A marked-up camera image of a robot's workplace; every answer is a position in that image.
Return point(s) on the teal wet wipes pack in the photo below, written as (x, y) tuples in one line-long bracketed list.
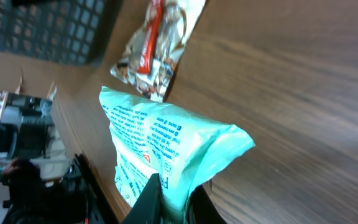
[(184, 148)]

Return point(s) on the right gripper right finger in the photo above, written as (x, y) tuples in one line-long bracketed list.
[(201, 209)]

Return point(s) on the white brown snack bag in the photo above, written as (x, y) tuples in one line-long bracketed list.
[(177, 24)]

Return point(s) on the seated person in background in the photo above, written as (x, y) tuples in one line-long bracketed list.
[(31, 201)]

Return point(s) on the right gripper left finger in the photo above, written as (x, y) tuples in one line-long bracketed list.
[(147, 209)]

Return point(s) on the background desk with clutter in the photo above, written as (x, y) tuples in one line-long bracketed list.
[(27, 131)]

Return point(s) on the red snack bar wrapper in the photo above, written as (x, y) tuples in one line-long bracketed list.
[(151, 34)]

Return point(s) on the grey plastic mesh basket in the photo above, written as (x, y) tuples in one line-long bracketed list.
[(70, 32)]

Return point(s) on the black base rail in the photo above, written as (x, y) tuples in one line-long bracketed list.
[(97, 208)]

